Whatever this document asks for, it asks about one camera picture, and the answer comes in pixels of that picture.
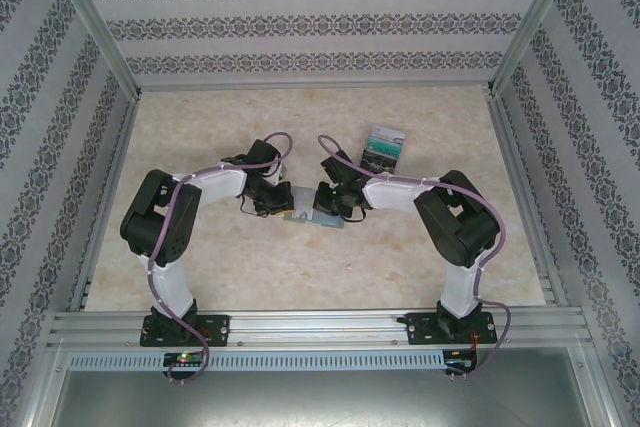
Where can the green card holder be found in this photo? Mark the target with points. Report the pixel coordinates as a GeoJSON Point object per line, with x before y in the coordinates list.
{"type": "Point", "coordinates": [325, 223]}

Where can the clear plastic card box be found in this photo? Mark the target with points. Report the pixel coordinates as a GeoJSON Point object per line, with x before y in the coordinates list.
{"type": "Point", "coordinates": [380, 168]}

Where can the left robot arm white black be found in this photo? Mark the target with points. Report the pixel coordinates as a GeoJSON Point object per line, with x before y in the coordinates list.
{"type": "Point", "coordinates": [160, 227]}

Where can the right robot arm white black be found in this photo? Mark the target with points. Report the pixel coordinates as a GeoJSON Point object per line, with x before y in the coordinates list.
{"type": "Point", "coordinates": [455, 222]}

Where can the dark printed card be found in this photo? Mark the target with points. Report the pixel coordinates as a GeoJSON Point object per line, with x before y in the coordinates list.
{"type": "Point", "coordinates": [379, 161]}

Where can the teal card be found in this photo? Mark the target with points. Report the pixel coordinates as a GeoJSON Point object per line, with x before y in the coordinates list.
{"type": "Point", "coordinates": [384, 146]}

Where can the grey picture card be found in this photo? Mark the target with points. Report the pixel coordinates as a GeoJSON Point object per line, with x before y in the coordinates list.
{"type": "Point", "coordinates": [387, 133]}

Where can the left circuit board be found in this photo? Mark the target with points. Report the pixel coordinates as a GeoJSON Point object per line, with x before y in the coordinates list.
{"type": "Point", "coordinates": [182, 358]}

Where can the circuit board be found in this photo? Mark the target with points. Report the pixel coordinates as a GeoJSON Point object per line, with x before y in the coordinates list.
{"type": "Point", "coordinates": [457, 362]}
{"type": "Point", "coordinates": [182, 358]}

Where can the grey metal panel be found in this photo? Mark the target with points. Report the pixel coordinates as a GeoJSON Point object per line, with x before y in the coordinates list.
{"type": "Point", "coordinates": [320, 402]}

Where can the right circuit board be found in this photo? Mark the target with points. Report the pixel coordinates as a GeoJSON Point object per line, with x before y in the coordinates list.
{"type": "Point", "coordinates": [457, 362]}

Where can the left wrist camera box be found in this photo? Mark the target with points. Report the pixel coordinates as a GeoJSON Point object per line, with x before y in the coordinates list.
{"type": "Point", "coordinates": [281, 172]}

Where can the aluminium mounting rail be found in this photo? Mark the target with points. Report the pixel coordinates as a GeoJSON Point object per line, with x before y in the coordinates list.
{"type": "Point", "coordinates": [320, 327]}

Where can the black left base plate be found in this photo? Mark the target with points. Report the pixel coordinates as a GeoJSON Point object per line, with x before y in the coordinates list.
{"type": "Point", "coordinates": [217, 329]}

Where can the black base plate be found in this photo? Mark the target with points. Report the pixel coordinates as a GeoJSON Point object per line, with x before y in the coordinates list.
{"type": "Point", "coordinates": [217, 329]}
{"type": "Point", "coordinates": [420, 329]}

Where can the aluminium side rail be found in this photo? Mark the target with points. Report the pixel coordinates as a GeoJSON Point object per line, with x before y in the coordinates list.
{"type": "Point", "coordinates": [116, 172]}
{"type": "Point", "coordinates": [506, 132]}

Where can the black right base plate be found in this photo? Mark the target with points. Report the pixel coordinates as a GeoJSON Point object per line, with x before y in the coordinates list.
{"type": "Point", "coordinates": [420, 329]}

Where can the aluminium frame post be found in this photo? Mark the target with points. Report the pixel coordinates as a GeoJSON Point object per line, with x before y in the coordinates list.
{"type": "Point", "coordinates": [537, 17]}
{"type": "Point", "coordinates": [90, 17]}

